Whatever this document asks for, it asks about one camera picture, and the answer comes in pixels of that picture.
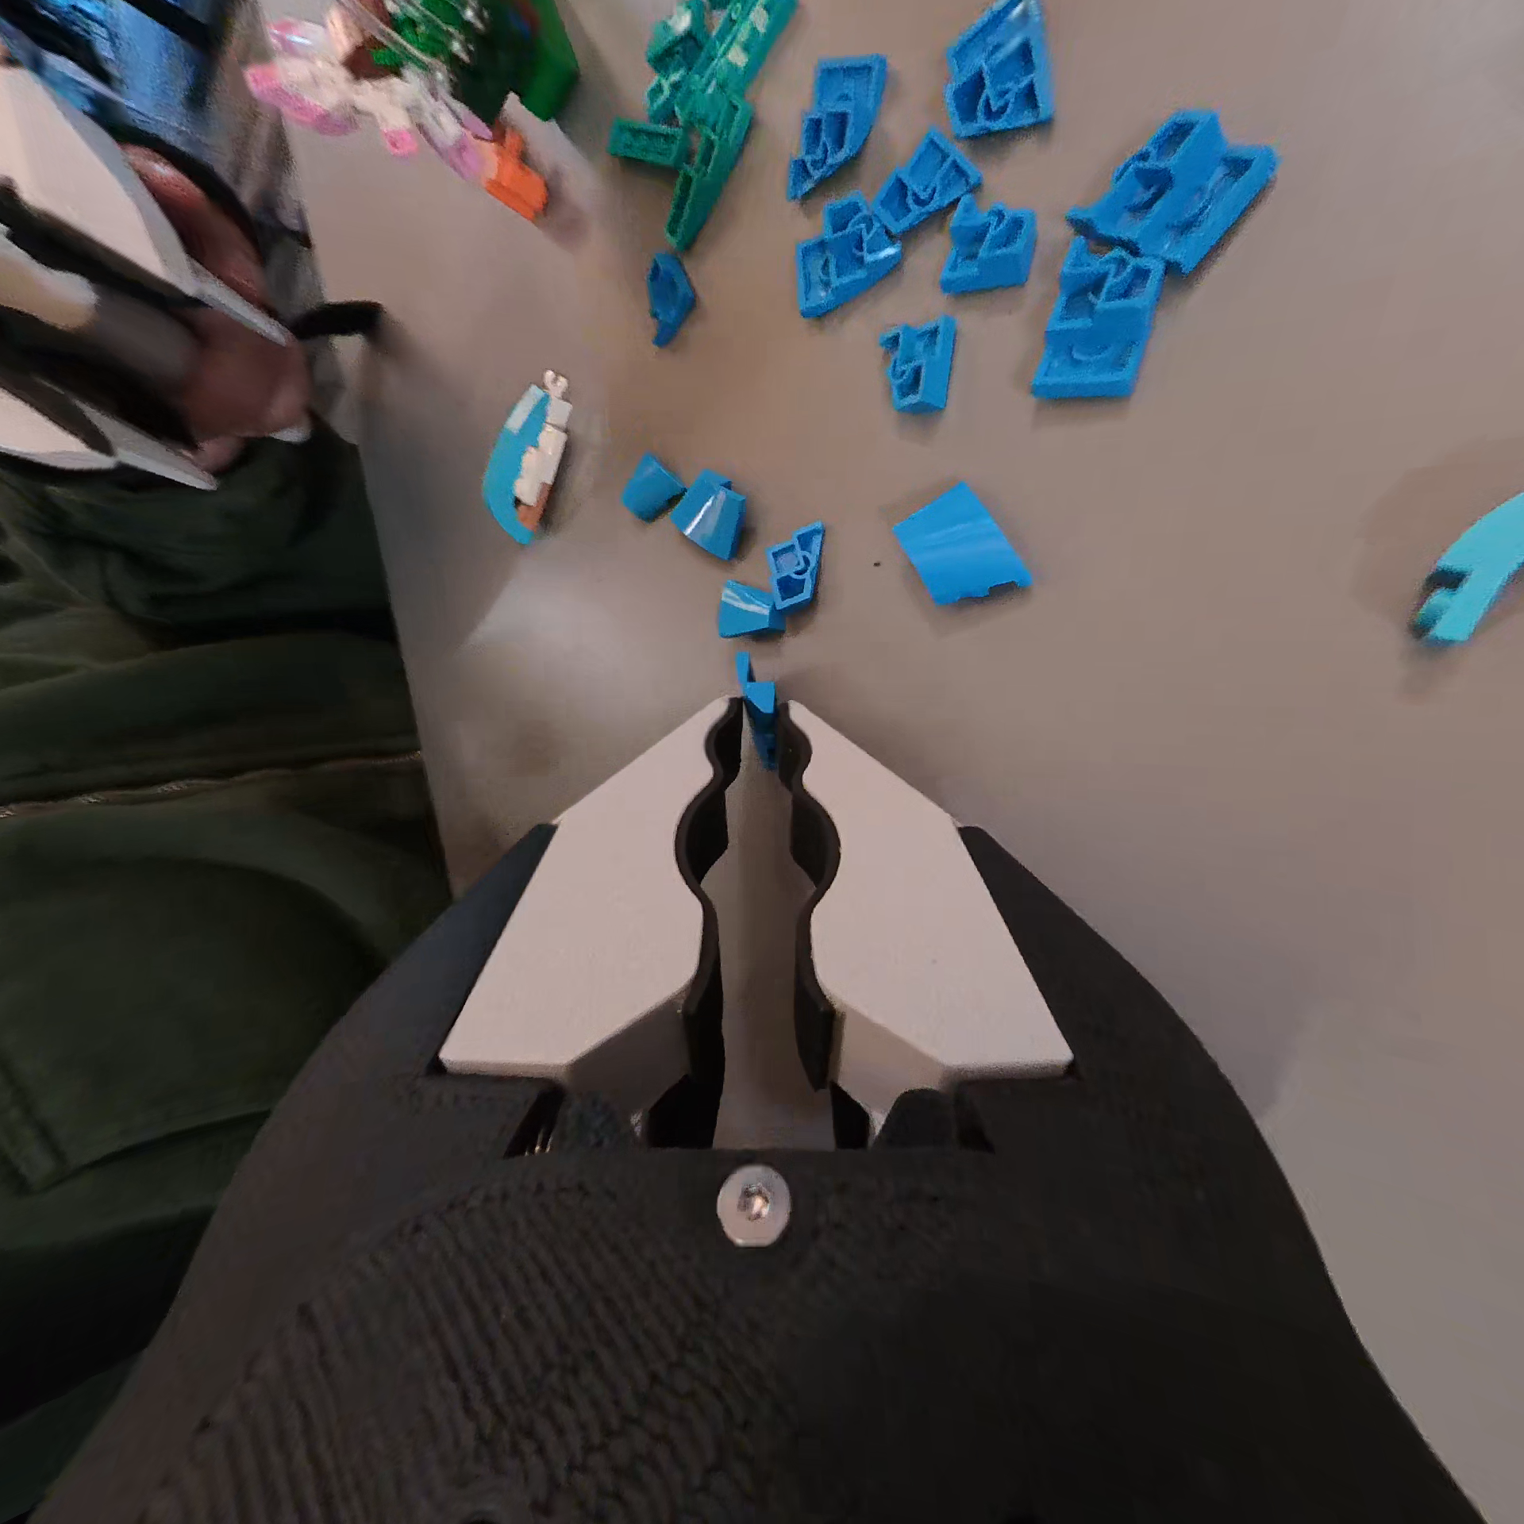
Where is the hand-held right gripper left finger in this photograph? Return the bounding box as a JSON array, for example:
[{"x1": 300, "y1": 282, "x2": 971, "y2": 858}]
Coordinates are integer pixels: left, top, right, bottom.
[{"x1": 438, "y1": 697, "x2": 747, "y2": 1093}]

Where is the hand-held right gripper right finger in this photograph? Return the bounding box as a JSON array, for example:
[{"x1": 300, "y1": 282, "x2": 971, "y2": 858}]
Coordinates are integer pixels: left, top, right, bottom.
[{"x1": 781, "y1": 701, "x2": 1075, "y2": 1093}]

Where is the small blue lego wedge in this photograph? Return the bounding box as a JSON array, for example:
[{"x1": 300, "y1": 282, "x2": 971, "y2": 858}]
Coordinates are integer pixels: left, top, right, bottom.
[
  {"x1": 736, "y1": 652, "x2": 785, "y2": 771},
  {"x1": 621, "y1": 450, "x2": 688, "y2": 525}
]

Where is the green pink lego coral model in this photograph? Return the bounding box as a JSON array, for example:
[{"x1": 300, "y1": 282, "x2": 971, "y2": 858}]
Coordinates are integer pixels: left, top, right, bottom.
[{"x1": 244, "y1": 0, "x2": 581, "y2": 223}]

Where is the small blue hollow lego brick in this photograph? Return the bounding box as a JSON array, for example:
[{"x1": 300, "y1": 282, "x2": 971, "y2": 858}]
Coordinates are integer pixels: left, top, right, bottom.
[{"x1": 766, "y1": 521, "x2": 828, "y2": 614}]

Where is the large blue curved lego slope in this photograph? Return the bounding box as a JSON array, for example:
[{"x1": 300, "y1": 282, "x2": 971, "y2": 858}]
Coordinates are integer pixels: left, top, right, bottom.
[{"x1": 892, "y1": 479, "x2": 1035, "y2": 608}]

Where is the blue white lego dolphin model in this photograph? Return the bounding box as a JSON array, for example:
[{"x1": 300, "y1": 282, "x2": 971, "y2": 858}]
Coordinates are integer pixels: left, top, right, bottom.
[{"x1": 482, "y1": 370, "x2": 578, "y2": 548}]

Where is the pile of teal lego bricks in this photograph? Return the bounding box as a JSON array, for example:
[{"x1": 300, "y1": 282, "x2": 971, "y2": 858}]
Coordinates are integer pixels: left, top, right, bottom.
[{"x1": 609, "y1": 0, "x2": 801, "y2": 254}]

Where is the light blue curved lego piece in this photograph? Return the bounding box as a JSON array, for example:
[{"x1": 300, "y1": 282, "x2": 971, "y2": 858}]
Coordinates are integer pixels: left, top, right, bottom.
[{"x1": 1411, "y1": 492, "x2": 1524, "y2": 650}]

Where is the pile of blue lego bricks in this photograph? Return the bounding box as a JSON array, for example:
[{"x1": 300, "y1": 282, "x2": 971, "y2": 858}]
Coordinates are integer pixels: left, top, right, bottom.
[{"x1": 786, "y1": 0, "x2": 1282, "y2": 416}]

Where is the person's left hand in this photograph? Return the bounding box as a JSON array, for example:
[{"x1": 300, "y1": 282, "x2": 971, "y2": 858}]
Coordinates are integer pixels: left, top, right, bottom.
[{"x1": 126, "y1": 149, "x2": 318, "y2": 474}]

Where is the person's dark green jacket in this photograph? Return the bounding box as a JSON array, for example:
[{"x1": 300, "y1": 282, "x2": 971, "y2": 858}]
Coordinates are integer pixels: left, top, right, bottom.
[{"x1": 0, "y1": 399, "x2": 458, "y2": 1448}]

